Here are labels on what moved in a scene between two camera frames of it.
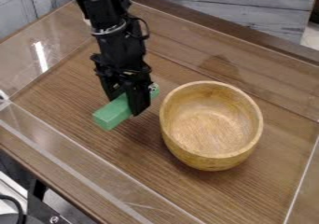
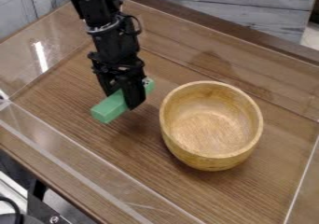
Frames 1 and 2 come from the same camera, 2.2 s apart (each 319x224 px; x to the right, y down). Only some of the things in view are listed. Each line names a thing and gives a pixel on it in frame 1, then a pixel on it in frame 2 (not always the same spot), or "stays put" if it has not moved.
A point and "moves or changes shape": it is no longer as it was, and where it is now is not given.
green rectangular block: [116, 111] moves or changes shape
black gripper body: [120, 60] stays put
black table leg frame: [39, 212] stays put
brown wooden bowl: [211, 122] stays put
